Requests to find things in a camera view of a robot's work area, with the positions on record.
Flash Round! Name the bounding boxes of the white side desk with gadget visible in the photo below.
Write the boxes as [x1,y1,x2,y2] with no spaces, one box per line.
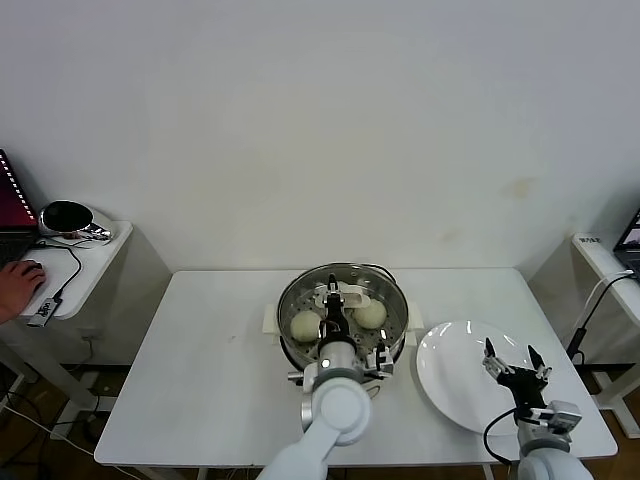
[0,219,174,416]

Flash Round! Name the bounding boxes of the perforated steel steamer basket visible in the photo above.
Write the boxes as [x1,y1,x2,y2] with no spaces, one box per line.
[262,262,424,374]

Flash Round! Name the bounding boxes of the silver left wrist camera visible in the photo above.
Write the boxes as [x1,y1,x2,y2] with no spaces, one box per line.
[364,342,396,376]

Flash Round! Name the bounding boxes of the grey usb hub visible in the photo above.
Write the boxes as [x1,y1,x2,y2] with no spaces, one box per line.
[27,294,64,330]

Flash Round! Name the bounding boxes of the black laptop with dark keyboard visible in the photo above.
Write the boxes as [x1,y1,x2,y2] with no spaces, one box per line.
[0,148,41,284]

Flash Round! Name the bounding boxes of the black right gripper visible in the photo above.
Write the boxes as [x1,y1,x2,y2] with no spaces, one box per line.
[481,337,553,409]

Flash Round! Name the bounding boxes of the thin black usb cable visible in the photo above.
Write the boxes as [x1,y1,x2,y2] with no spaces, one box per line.
[34,238,83,304]

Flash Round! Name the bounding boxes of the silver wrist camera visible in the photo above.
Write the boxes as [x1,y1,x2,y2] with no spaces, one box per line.
[529,399,584,436]
[364,342,396,376]

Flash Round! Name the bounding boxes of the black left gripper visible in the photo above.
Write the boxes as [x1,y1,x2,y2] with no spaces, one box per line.
[319,272,354,344]

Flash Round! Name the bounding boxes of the person's bare hand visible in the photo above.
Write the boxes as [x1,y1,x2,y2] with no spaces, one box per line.
[0,259,47,324]

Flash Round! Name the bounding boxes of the white floor cable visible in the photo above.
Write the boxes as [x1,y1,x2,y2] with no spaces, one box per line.
[0,399,96,457]

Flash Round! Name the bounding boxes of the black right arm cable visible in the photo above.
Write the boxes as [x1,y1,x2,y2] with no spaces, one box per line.
[482,408,521,462]

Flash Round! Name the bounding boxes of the black laptop showing video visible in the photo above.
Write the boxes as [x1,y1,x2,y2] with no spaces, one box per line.
[612,207,640,281]

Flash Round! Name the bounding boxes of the white round plate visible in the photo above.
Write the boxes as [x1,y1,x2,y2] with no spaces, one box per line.
[416,319,545,437]

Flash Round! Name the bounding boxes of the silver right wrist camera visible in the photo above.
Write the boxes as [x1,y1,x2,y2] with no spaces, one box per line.
[529,399,584,436]

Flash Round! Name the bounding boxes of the cream electric cooker base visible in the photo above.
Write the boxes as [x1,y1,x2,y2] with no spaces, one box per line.
[262,304,424,396]

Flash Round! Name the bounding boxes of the white steamed baozi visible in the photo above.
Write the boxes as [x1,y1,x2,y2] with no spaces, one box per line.
[290,312,321,344]
[353,301,389,330]

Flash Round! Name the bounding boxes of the white charger cable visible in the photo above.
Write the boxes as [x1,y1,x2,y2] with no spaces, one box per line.
[579,269,635,329]

